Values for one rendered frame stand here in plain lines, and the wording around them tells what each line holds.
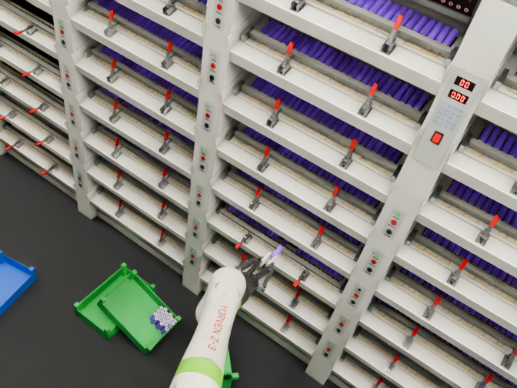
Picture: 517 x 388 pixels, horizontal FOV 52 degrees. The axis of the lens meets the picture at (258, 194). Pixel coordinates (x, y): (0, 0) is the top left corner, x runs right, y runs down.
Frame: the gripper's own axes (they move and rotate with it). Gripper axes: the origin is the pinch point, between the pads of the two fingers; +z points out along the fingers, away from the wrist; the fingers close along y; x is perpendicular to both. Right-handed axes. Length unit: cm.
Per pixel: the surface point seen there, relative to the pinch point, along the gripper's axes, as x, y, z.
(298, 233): -11.2, -4.2, 8.0
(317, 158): -46.5, -3.5, -2.6
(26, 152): 45, 151, 24
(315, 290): 8.8, -17.9, 10.3
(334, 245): -12.8, -17.3, 10.6
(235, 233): 7.6, 20.2, 12.7
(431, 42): -91, -20, -7
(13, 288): 72, 99, -24
